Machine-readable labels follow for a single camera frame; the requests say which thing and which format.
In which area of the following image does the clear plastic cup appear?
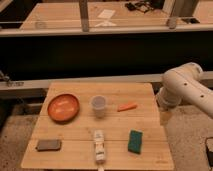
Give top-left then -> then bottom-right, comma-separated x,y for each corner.
90,95 -> 106,118

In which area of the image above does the white remote-like bottle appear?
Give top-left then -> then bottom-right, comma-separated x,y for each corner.
93,130 -> 106,164

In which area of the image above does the grey metal post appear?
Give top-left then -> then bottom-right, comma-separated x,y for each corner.
167,0 -> 185,29
79,0 -> 89,32

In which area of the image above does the orange ceramic bowl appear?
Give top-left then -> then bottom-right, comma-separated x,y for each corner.
47,94 -> 80,122

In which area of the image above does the grey brown sponge block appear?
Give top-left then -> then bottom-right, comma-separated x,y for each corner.
36,139 -> 62,152

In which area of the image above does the white paper sheet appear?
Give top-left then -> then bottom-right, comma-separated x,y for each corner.
98,9 -> 115,19

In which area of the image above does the black cables pile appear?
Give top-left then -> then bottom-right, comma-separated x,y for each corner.
124,0 -> 158,14

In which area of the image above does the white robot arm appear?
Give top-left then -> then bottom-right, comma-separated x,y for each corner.
156,62 -> 213,119

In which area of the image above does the orange carrot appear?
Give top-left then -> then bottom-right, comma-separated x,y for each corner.
117,103 -> 137,112

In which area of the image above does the green sponge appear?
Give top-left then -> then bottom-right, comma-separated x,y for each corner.
128,130 -> 143,154

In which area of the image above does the grey metal post right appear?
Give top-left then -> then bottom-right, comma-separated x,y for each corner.
167,0 -> 185,29

